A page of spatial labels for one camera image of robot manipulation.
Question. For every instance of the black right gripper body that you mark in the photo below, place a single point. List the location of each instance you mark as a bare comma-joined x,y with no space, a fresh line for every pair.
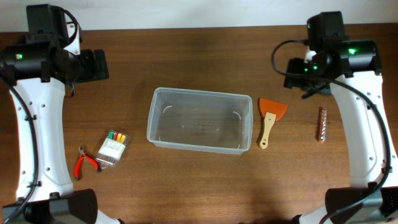
311,84

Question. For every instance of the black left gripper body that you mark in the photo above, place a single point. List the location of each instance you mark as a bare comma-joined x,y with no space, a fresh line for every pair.
94,69

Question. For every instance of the orange socket bit rail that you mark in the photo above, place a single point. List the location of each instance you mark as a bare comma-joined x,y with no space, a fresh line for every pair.
322,125

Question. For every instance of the orange scraper wooden handle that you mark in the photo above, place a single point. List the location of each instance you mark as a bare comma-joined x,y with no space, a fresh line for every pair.
271,111

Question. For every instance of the clear case coloured bits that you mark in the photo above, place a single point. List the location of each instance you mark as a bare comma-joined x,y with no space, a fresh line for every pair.
112,149

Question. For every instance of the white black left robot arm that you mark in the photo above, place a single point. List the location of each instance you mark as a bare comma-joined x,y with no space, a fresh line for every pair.
37,71

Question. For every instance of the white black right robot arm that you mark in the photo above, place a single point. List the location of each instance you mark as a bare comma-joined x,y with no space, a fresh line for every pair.
352,71

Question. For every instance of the clear plastic container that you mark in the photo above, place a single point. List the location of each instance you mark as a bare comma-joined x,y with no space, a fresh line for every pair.
197,120

